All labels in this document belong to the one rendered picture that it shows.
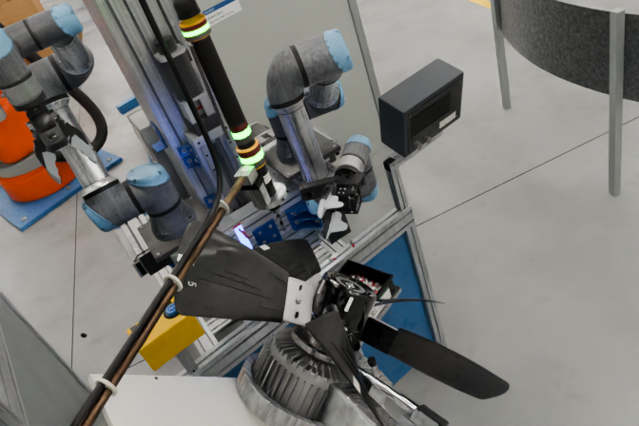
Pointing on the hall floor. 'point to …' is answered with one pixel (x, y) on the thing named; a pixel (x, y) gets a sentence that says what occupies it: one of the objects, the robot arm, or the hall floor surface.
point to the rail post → (424, 283)
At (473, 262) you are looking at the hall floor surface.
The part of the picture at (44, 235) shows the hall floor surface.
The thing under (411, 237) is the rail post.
